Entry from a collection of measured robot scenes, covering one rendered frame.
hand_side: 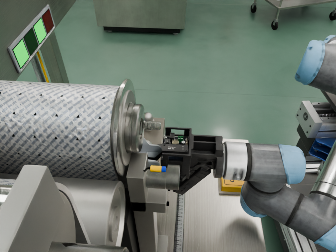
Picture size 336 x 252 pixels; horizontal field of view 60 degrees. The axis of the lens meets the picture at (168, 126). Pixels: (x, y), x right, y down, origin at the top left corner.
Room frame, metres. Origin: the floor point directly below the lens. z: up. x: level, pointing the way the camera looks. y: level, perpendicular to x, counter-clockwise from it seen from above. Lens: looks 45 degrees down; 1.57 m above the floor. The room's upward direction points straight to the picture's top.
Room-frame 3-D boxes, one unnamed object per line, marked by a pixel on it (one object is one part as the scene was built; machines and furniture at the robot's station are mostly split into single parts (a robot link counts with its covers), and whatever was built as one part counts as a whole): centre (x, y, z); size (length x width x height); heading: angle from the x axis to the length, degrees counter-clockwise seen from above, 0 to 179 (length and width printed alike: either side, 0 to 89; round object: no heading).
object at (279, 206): (0.34, -0.22, 1.01); 0.11 x 0.08 x 0.11; 54
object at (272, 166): (0.35, -0.20, 1.11); 0.11 x 0.08 x 0.09; 86
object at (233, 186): (0.46, -0.18, 0.91); 0.07 x 0.07 x 0.02; 86
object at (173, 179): (0.27, -0.01, 1.18); 0.04 x 0.02 x 0.04; 176
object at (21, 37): (0.73, 0.36, 1.18); 0.25 x 0.01 x 0.07; 176
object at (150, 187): (0.28, 0.03, 1.05); 0.06 x 0.05 x 0.31; 86
